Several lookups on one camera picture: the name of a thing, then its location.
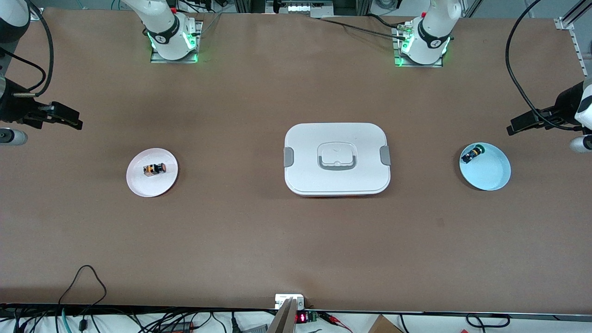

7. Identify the small black yellow object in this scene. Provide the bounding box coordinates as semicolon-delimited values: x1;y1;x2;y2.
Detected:
463;144;485;164

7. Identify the white mounting bracket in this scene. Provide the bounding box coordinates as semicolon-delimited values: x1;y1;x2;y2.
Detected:
275;294;305;310

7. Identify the white lidded box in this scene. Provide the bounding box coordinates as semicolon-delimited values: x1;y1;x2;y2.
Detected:
284;123;391;198

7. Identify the brown cardboard piece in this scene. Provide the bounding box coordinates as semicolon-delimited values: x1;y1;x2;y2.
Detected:
368;314;403;333

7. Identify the red clip lead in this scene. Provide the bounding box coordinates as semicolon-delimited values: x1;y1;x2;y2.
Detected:
323;313;353;333

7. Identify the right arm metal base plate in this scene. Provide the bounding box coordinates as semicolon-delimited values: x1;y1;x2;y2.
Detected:
150;21;203;64

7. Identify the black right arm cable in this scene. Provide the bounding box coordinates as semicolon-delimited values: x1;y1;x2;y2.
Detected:
0;0;55;98

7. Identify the grey camera post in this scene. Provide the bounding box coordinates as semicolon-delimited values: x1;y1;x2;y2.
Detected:
267;298;297;333

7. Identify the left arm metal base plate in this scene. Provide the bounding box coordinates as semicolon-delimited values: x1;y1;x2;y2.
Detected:
393;25;444;68

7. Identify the white power strip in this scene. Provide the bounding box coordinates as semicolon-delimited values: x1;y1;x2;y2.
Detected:
286;3;325;14

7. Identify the thin black looped cable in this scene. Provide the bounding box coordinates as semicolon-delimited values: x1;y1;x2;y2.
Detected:
58;265;108;308

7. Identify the light blue round plate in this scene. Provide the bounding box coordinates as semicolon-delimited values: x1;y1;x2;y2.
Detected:
459;142;512;191

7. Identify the pink round plate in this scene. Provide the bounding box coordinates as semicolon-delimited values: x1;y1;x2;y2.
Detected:
126;148;179;198

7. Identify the black coiled floor cable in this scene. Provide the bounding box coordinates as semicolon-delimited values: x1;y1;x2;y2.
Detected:
465;313;511;328

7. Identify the black cable to arm base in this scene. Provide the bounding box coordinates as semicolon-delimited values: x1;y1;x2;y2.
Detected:
319;17;408;40

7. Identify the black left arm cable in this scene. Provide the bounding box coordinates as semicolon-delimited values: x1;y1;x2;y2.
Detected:
506;0;574;131

